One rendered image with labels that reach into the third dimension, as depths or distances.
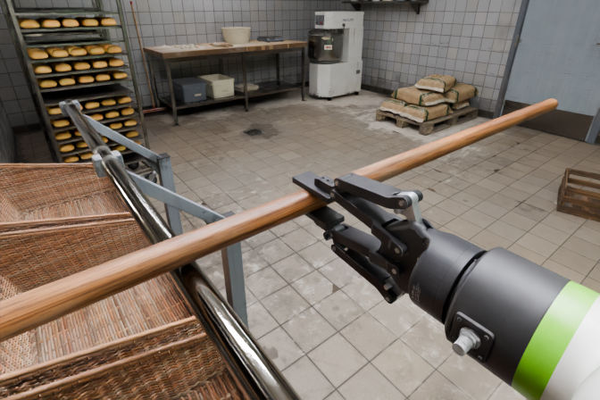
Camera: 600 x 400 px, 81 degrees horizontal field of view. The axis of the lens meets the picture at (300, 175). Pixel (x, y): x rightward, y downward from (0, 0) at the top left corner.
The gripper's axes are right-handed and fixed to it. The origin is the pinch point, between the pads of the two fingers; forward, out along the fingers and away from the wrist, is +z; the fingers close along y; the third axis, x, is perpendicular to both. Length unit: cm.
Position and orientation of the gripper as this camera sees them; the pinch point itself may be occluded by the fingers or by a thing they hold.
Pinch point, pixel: (317, 198)
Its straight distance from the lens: 45.0
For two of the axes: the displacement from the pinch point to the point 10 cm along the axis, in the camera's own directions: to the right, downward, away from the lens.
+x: 7.9, -2.7, 5.6
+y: 0.0, 9.0, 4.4
